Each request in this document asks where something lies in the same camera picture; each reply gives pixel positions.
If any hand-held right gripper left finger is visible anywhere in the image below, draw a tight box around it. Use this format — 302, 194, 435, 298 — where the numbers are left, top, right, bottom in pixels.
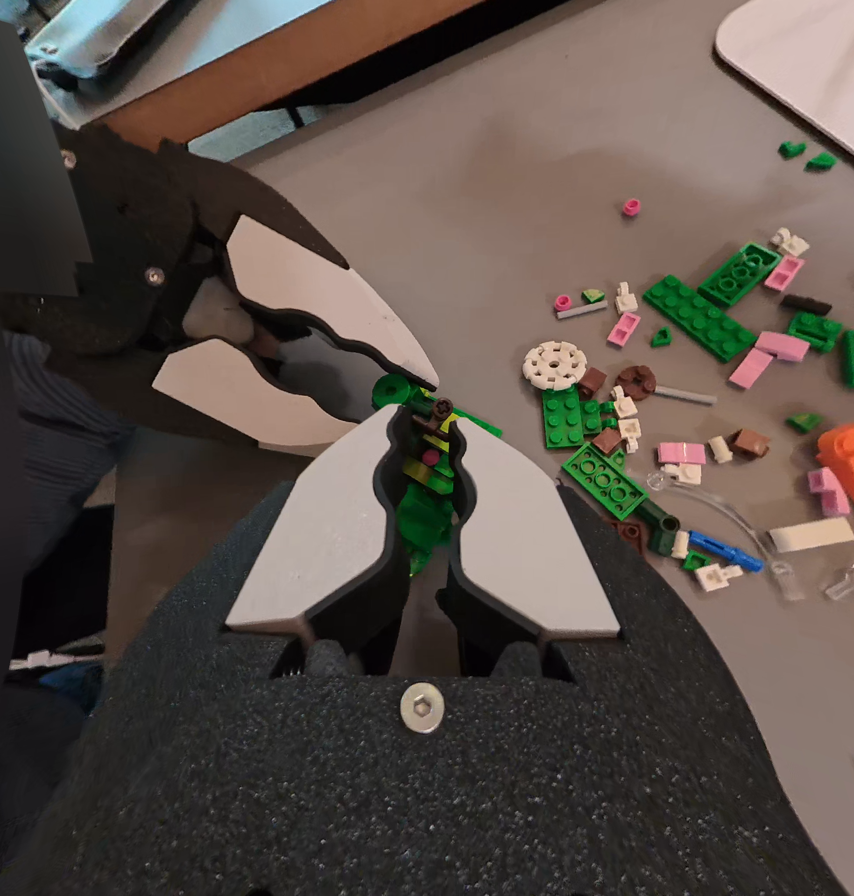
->
224, 402, 411, 638

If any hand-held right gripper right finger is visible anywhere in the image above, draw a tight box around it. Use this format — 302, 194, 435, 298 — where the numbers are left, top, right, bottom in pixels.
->
443, 423, 624, 643

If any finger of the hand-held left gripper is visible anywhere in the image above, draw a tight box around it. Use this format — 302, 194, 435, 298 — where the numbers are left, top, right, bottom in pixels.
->
151, 336, 365, 455
224, 212, 440, 392

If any green lego plant assembly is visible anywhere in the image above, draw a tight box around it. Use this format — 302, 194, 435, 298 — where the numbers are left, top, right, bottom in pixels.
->
371, 373, 505, 578

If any dark brown lego stem piece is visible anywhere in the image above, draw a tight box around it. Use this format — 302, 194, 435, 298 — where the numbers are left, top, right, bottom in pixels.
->
411, 395, 457, 438

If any white round lego gear plate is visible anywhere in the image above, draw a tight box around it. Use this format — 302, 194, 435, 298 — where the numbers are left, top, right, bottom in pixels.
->
523, 341, 587, 391

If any pile of loose lego pieces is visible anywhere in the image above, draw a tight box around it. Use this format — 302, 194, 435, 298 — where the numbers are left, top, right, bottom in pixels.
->
523, 227, 854, 603

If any orange lego piece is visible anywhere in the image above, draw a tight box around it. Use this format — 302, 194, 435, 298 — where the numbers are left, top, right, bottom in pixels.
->
817, 423, 854, 522

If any white cable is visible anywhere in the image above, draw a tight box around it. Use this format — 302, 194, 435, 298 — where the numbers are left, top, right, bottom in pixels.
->
10, 647, 109, 673

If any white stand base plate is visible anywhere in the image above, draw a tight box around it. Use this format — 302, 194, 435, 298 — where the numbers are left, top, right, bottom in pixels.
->
714, 0, 854, 169

